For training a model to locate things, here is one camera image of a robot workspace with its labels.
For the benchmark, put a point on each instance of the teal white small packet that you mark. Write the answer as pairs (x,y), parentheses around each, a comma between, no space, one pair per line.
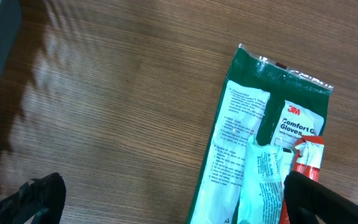
(265,169)

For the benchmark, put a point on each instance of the red white small packet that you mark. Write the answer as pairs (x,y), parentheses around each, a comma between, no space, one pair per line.
(308,156)

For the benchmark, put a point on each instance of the green 3M gloves package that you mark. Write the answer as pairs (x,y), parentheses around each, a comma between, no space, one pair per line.
(261,98)

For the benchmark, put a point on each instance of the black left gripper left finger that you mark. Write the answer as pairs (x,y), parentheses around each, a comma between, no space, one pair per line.
(43,201)

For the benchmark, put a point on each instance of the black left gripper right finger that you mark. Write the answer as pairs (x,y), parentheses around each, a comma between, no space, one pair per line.
(309,202)

